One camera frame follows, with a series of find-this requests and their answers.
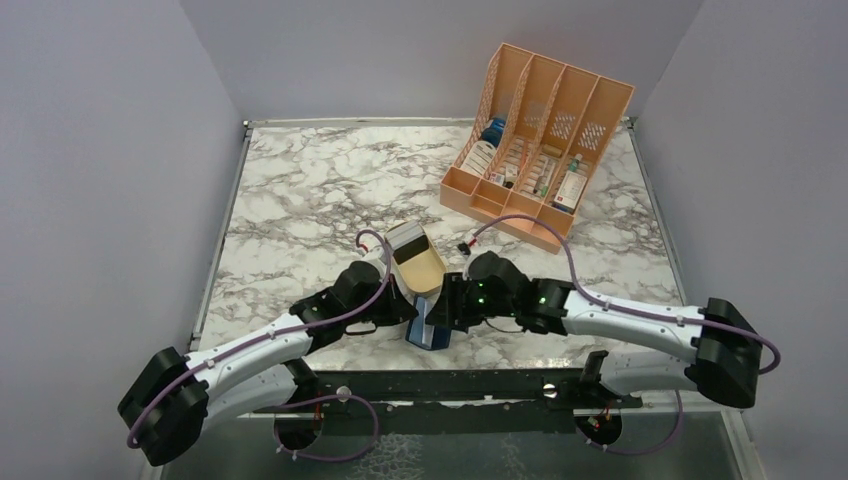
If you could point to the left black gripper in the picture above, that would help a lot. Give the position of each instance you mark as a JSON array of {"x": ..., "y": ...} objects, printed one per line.
[{"x": 399, "y": 308}]

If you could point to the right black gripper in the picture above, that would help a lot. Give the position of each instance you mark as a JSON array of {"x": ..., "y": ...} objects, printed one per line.
[{"x": 450, "y": 308}]

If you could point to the blue leather card holder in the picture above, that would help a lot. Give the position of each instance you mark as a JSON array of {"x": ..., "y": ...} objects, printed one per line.
[{"x": 422, "y": 335}]

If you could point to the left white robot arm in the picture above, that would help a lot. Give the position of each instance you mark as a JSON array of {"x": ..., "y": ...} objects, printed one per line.
[{"x": 178, "y": 397}]

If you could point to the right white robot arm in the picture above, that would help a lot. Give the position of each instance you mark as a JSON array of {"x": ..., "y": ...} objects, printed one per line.
[{"x": 712, "y": 349}]

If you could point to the credit cards in tray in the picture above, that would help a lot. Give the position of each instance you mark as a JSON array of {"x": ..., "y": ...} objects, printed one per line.
[{"x": 407, "y": 240}]

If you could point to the tan oval tray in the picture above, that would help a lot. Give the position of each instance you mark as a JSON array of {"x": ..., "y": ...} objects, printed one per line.
[{"x": 423, "y": 274}]

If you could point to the small items in organizer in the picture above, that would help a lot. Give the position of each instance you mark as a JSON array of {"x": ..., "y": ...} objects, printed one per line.
[{"x": 505, "y": 176}]

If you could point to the white red box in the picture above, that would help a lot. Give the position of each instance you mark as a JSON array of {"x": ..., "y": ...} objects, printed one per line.
[{"x": 570, "y": 190}]

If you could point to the blue round container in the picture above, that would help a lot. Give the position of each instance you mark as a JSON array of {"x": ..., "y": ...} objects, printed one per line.
[{"x": 493, "y": 131}]

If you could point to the orange desk organizer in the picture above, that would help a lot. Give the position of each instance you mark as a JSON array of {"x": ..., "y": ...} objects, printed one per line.
[{"x": 553, "y": 111}]

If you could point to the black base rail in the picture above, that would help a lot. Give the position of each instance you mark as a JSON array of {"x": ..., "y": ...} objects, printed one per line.
[{"x": 434, "y": 402}]

